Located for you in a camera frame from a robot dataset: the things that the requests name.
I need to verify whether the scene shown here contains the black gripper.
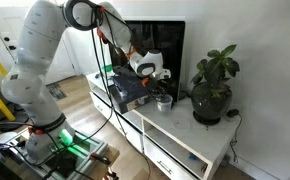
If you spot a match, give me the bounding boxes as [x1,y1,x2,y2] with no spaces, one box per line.
[147,78,172,101]

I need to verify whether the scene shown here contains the clear plastic cup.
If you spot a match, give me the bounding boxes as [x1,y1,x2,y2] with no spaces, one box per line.
[156,94,174,113]

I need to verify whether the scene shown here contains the clear plastic lid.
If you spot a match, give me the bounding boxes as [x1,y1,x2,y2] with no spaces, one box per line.
[172,118,192,132]

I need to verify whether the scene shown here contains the white TV stand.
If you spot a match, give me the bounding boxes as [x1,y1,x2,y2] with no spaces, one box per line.
[85,69,242,180]

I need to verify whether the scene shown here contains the potted plant in dark pot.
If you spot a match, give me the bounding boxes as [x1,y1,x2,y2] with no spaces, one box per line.
[189,44,241,127]

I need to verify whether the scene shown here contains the flat grey device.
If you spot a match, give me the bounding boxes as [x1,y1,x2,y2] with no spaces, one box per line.
[112,65,133,77]

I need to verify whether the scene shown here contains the black flat screen television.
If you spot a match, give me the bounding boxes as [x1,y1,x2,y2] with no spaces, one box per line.
[104,20,187,103]

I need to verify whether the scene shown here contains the white drawer front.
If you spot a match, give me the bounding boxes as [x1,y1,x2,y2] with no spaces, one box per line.
[89,91,115,125]
[143,135,199,180]
[110,110,145,154]

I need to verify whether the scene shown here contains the green plastic bin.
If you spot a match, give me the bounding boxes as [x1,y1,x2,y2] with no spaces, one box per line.
[101,63,114,73]

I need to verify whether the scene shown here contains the small blue item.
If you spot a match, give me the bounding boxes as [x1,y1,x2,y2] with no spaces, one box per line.
[188,152,199,162]

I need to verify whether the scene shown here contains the black power adapter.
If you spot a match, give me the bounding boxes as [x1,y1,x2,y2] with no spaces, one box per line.
[226,108,241,119]

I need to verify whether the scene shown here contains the white room door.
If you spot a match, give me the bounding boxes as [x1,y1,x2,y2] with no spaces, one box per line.
[0,0,77,84]

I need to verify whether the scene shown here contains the dark patterned floor mat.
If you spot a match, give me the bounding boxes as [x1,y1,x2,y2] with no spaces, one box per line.
[46,83,68,101]

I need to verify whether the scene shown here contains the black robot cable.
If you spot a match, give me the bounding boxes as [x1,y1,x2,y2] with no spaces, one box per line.
[51,6,153,180]

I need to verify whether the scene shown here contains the black adapter cable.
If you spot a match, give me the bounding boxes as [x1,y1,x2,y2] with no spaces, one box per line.
[229,114,244,164]

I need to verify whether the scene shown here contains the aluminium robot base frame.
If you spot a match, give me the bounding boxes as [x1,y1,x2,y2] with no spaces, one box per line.
[4,128,121,180]

